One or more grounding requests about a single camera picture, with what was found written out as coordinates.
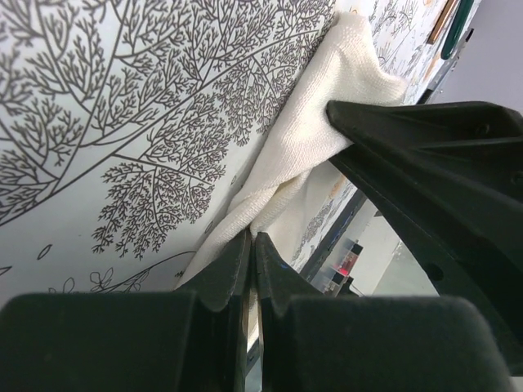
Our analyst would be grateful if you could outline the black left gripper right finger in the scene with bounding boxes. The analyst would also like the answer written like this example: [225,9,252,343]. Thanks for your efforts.
[253,233,514,391]

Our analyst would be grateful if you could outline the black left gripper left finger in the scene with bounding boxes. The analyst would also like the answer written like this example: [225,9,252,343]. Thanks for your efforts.
[1,232,252,391]

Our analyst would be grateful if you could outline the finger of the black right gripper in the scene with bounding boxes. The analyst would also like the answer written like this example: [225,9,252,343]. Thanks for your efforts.
[331,157,522,363]
[324,100,523,254]

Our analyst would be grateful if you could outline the white cloth napkin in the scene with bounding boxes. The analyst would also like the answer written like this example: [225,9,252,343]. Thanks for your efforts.
[176,12,407,287]

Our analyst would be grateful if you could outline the rose gold knife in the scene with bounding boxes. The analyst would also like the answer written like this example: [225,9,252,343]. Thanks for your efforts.
[427,0,458,45]

